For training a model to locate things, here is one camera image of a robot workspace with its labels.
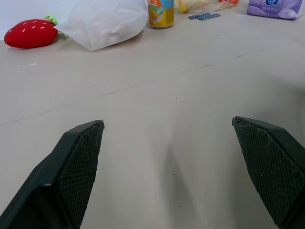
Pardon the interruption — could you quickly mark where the purple tissue pack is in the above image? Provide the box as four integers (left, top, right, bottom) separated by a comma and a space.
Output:
246, 0, 304, 20

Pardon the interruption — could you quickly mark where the orange juice drink can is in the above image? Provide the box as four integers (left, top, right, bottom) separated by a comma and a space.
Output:
147, 0, 175, 30

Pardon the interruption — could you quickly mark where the yellow snack in clear bag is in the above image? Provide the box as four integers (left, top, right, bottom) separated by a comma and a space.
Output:
177, 0, 235, 14

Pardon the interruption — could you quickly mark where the white translucent plastic bag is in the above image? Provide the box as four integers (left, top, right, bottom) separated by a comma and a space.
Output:
53, 0, 149, 52

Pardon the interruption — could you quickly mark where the red strawberry plush toy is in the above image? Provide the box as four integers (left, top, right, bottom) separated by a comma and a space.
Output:
4, 14, 59, 49

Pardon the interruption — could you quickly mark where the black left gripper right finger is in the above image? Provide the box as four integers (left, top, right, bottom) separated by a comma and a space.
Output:
232, 116, 305, 229

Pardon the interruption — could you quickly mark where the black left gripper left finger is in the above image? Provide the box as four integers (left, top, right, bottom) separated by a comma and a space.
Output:
0, 119, 105, 229

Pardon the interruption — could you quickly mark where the blue plastic comb strip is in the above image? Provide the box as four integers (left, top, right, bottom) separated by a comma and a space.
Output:
188, 13, 210, 20
198, 13, 222, 21

